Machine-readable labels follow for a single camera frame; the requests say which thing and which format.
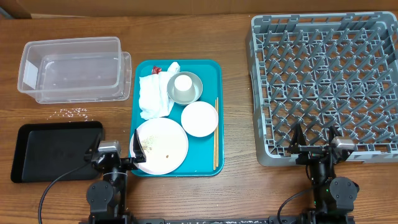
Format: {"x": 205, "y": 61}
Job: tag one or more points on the teal plastic serving tray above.
{"x": 199, "y": 159}

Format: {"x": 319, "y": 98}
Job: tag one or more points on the clear plastic waste bin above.
{"x": 79, "y": 70}

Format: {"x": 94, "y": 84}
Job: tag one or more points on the small white plate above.
{"x": 199, "y": 119}

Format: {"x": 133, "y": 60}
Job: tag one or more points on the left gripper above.
{"x": 131, "y": 163}

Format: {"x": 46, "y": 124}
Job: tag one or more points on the white paper cup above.
{"x": 184, "y": 90}

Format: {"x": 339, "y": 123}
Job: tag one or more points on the right wooden chopstick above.
{"x": 217, "y": 134}

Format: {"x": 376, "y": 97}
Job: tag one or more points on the large white dinner plate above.
{"x": 165, "y": 144}

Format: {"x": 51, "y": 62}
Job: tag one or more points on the white napkin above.
{"x": 153, "y": 97}
{"x": 174, "y": 68}

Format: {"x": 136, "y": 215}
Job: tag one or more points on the black rectangular tray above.
{"x": 46, "y": 151}

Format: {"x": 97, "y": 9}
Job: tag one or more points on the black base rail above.
{"x": 269, "y": 220}

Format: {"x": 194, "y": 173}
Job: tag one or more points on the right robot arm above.
{"x": 333, "y": 196}

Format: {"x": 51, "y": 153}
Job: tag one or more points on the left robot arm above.
{"x": 107, "y": 197}

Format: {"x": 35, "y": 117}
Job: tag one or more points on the scattered rice grains on table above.
{"x": 70, "y": 114}

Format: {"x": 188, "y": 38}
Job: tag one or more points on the red snack wrapper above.
{"x": 156, "y": 70}

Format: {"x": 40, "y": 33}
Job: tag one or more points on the grey plastic dish rack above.
{"x": 322, "y": 70}

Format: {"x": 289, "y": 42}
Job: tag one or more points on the grey metal bowl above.
{"x": 196, "y": 82}

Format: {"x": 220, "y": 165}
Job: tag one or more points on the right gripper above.
{"x": 297, "y": 144}

